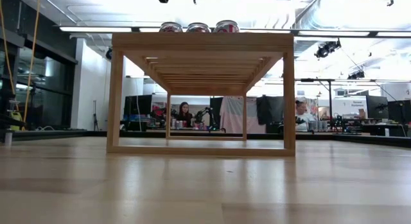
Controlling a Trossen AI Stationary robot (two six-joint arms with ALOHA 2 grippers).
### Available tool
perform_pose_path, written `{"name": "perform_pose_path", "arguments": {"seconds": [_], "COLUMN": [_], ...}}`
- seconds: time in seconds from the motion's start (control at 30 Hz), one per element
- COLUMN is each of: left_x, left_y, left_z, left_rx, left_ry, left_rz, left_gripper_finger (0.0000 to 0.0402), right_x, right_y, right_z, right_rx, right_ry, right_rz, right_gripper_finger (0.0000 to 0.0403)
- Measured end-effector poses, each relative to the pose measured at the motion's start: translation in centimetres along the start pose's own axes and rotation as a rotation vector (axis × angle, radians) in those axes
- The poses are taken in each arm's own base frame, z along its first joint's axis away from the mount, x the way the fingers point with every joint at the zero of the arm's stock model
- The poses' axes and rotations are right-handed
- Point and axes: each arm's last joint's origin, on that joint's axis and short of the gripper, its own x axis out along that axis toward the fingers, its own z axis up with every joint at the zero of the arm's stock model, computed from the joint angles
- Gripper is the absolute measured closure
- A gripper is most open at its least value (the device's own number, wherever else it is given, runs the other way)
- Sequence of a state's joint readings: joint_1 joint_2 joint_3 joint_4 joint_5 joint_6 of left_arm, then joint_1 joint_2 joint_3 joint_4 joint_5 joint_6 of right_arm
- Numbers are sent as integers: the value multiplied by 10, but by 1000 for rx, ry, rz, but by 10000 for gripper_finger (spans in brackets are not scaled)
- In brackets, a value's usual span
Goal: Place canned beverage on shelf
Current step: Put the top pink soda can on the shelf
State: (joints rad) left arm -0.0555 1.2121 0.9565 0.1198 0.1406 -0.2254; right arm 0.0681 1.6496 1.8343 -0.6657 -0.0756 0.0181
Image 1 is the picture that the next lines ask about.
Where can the dark hanging cloth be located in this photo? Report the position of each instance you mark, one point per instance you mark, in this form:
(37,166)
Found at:
(271,110)

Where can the white sign board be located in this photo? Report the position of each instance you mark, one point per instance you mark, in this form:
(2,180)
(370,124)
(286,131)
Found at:
(351,103)

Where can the person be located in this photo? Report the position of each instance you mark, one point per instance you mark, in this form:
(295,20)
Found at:
(184,116)
(305,118)

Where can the white hanging cloth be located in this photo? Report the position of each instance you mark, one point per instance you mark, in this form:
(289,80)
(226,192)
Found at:
(231,116)

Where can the black track spotlight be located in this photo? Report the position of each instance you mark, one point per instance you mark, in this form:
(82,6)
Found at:
(356,75)
(110,54)
(324,50)

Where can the black panel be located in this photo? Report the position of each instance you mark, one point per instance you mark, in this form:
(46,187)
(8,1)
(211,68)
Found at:
(215,103)

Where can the silver can with red band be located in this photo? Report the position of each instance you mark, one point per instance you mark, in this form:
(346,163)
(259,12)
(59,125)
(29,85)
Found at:
(226,27)

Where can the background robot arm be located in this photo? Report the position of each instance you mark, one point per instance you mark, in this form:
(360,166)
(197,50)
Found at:
(205,115)

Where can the silver Diet Coke can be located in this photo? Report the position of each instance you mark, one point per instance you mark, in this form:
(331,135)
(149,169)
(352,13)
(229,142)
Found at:
(198,28)
(171,27)

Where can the small white cylinder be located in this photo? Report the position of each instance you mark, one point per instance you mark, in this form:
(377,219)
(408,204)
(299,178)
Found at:
(8,137)

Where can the red box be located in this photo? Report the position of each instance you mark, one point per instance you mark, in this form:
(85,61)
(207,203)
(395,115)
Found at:
(158,111)

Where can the black monitor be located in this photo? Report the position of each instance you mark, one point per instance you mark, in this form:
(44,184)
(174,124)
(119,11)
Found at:
(377,105)
(399,110)
(141,105)

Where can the wooden slatted shelf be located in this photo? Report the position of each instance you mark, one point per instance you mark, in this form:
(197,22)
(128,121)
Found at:
(202,41)

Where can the black T-shaped stand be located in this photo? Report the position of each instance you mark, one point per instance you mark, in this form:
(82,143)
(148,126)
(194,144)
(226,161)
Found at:
(329,89)

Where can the thin black tripod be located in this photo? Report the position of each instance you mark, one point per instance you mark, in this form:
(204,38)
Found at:
(95,116)

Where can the yellow-green container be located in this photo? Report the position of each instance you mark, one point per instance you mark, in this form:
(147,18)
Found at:
(16,116)

